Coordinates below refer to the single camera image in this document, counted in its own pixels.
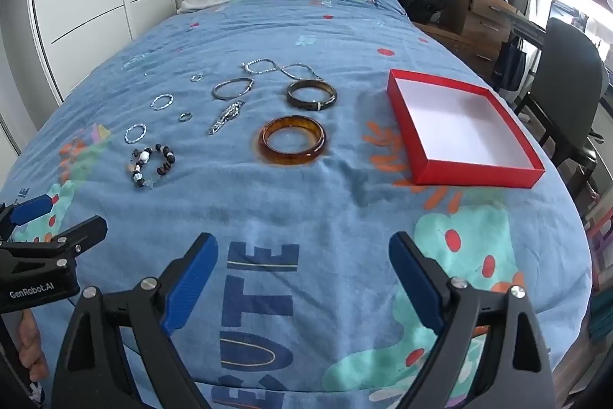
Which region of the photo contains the glass top desk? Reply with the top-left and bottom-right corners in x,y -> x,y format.
501,9 -> 546,50

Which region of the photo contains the wooden drawer cabinet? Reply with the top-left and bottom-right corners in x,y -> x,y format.
416,0 -> 518,81

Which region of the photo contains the red shallow box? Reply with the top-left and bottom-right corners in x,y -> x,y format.
387,69 -> 546,189

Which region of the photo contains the dark brown bangle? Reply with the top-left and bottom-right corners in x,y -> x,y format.
286,79 -> 338,111

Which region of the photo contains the person left hand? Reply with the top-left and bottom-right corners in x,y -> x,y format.
18,309 -> 49,382

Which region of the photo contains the black backpack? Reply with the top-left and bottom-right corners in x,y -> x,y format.
397,0 -> 449,24

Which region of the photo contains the dark grey chair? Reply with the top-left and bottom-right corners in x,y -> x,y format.
515,18 -> 609,198

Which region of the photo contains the twisted silver hoop earring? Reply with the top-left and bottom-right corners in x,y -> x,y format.
150,94 -> 175,111

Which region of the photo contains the dark beaded bracelet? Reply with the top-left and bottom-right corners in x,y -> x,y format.
126,142 -> 178,189

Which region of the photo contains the thin silver bangle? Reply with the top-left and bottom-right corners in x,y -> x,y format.
211,77 -> 254,102

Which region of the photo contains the dark blue tote bag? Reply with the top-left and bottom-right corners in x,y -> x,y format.
492,35 -> 526,91

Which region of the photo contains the silver chain necklace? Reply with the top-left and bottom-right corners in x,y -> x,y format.
240,57 -> 328,82

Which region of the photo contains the blue patterned bedspread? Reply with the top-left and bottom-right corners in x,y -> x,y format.
1,0 -> 591,408

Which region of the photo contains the amber translucent bangle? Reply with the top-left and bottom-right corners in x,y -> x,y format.
258,115 -> 327,165

